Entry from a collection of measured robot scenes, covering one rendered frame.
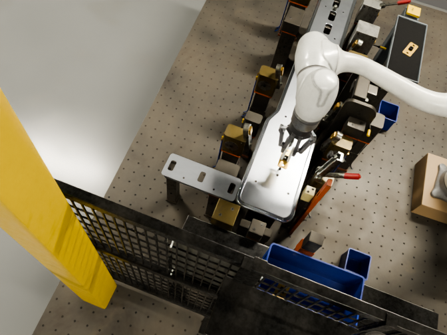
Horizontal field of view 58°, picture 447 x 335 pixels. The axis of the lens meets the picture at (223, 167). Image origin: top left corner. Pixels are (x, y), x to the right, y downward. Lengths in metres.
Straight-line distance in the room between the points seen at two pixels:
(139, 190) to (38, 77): 1.61
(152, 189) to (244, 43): 1.03
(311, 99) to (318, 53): 0.17
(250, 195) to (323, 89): 0.54
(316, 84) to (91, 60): 2.32
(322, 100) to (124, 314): 1.08
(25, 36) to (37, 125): 0.81
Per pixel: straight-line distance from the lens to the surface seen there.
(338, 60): 1.27
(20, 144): 0.66
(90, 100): 2.98
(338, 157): 1.41
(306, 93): 1.15
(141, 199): 1.79
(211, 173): 1.51
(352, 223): 1.91
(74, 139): 2.82
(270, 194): 1.51
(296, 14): 2.09
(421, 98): 1.29
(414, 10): 2.16
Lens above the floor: 2.34
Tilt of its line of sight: 61 degrees down
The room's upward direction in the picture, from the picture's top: 14 degrees clockwise
